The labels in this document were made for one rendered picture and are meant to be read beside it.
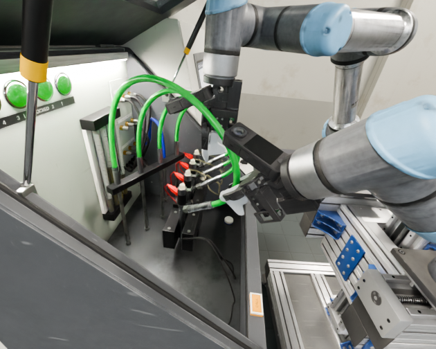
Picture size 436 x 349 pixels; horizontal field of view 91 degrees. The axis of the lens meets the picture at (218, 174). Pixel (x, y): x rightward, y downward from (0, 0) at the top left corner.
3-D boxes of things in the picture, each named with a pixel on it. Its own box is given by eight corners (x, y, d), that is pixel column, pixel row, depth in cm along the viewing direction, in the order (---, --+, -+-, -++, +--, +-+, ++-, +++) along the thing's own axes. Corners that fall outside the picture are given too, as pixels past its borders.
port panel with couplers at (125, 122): (130, 167, 84) (119, 82, 68) (122, 166, 84) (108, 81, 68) (143, 153, 95) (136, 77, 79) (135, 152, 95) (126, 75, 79)
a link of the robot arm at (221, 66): (201, 52, 42) (206, 51, 49) (199, 78, 44) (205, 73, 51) (239, 57, 41) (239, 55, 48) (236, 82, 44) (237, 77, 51)
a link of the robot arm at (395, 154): (487, 194, 18) (434, 131, 15) (352, 210, 27) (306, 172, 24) (471, 127, 21) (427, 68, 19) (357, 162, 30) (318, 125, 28)
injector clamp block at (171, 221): (192, 264, 75) (194, 234, 67) (163, 261, 75) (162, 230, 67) (205, 203, 104) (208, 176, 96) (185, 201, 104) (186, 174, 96)
